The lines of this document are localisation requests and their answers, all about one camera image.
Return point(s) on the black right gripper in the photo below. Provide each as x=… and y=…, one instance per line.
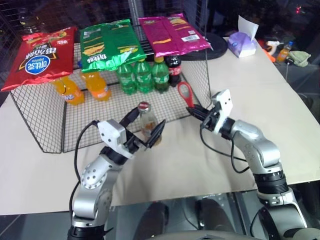
x=211, y=119

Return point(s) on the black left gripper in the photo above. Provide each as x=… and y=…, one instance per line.
x=135, y=142

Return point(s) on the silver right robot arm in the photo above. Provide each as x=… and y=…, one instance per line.
x=265, y=160

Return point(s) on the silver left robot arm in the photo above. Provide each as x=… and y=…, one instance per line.
x=91, y=175

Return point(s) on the glass bottle with red cap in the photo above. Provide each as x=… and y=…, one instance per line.
x=148, y=122

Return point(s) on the cola bottle red label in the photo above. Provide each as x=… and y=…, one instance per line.
x=174, y=71

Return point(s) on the green soda bottle yellow cap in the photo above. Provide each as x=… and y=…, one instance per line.
x=160, y=75

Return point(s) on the orange soda bottle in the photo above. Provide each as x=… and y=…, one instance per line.
x=98, y=87
x=68, y=91

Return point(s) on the small orange drink bottle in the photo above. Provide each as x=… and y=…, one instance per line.
x=283, y=53

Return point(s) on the black round disc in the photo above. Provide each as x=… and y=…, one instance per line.
x=216, y=48

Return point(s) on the purple tissue pack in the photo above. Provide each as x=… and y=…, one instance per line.
x=241, y=43

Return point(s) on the magenta chip bag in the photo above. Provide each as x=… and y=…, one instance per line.
x=172, y=35

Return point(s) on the green chip bag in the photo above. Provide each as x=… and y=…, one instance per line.
x=107, y=46

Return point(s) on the orange plastic tool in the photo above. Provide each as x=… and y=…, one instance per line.
x=269, y=55

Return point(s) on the white glue gun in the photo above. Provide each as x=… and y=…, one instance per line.
x=273, y=45

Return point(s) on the green crumpled cloth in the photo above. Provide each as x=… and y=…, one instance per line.
x=300, y=58

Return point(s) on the grey metal pole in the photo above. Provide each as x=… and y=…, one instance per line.
x=137, y=8

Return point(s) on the red chip bag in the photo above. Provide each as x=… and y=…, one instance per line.
x=40, y=58

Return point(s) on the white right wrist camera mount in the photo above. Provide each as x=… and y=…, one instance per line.
x=225, y=107

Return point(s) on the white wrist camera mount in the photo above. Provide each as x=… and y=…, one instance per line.
x=225, y=107
x=113, y=133

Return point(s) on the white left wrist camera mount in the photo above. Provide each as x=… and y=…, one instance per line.
x=113, y=133

